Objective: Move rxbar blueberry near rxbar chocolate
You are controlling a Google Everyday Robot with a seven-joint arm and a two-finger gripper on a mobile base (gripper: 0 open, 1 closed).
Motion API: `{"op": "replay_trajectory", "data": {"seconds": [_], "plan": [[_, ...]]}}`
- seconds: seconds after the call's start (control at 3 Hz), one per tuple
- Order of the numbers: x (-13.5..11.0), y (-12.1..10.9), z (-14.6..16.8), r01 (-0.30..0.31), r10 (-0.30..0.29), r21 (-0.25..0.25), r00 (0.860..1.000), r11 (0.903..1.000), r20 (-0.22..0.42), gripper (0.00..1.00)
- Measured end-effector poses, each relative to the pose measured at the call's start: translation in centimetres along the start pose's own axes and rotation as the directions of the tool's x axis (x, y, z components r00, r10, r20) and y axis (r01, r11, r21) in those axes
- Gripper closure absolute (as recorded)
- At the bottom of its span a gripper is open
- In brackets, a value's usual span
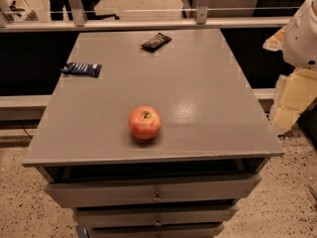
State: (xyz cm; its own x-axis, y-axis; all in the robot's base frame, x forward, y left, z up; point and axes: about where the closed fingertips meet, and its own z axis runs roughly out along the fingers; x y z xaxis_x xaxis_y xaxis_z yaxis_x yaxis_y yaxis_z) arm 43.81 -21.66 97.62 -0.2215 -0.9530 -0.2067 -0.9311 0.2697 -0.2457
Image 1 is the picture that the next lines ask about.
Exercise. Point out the black rxbar chocolate bar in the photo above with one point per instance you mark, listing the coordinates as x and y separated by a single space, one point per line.
156 42

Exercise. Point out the grey metal railing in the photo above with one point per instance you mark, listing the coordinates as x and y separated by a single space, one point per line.
35 16

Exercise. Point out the red apple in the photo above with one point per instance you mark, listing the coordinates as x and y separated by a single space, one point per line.
144 123

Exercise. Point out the middle grey drawer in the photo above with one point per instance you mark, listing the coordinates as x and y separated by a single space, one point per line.
155 216

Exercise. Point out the blue rxbar blueberry bar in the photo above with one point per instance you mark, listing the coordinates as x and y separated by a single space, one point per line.
82 68

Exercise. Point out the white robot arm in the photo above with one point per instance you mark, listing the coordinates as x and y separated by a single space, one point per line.
300 38

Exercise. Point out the bottom grey drawer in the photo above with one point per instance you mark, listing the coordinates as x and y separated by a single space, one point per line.
205 230

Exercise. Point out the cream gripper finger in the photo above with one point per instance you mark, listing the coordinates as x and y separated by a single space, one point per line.
275 42
293 94

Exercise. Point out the black office chair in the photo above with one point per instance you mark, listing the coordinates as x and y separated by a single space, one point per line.
82 0

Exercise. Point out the grey drawer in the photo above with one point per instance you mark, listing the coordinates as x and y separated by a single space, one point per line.
205 230
155 216
153 190

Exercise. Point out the grey drawer cabinet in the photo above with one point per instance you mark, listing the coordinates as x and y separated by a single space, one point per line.
160 145

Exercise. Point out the top grey drawer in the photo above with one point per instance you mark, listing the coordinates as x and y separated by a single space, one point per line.
153 190

